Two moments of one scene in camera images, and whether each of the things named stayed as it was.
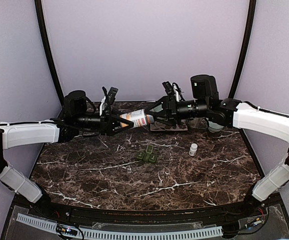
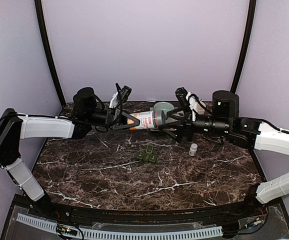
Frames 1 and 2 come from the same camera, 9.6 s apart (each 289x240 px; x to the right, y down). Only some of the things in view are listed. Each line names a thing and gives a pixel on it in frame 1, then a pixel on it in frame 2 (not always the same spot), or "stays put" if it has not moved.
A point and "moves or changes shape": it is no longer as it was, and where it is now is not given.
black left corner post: x=44 y=36 stays put
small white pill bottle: x=193 y=149 stays put
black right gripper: x=171 y=112 to x=186 y=121
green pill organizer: x=148 y=155 stays put
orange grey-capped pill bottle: x=139 y=117 moves or changes shape
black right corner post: x=246 y=46 stays put
